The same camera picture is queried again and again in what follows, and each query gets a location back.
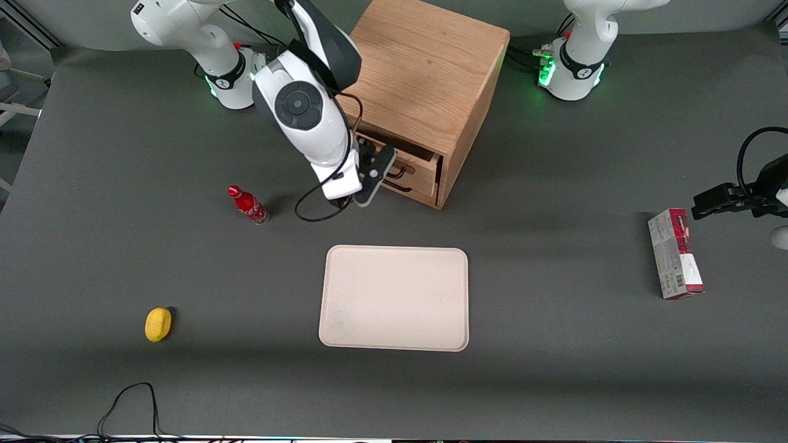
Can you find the red plaid cardboard box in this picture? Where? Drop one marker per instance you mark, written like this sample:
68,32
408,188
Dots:
672,255

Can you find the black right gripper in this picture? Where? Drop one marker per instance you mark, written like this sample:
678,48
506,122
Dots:
364,149

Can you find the yellow lemon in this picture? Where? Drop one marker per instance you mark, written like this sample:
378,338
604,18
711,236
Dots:
157,324

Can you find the white metal frame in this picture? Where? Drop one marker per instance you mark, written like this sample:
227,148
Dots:
18,111

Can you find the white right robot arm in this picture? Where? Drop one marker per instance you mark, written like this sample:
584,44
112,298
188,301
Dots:
308,123

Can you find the black aluminium rail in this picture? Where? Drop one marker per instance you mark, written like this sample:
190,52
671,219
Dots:
34,27

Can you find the red soda bottle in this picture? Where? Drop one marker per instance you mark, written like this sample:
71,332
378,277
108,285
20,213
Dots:
249,204

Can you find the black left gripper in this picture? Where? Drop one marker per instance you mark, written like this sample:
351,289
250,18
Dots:
767,195

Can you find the wooden drawer cabinet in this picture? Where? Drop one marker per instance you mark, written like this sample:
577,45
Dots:
425,67

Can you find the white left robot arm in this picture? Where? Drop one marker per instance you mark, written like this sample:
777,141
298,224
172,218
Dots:
578,55

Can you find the beige rectangular tray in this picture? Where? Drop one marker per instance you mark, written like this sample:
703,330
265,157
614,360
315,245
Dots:
394,298

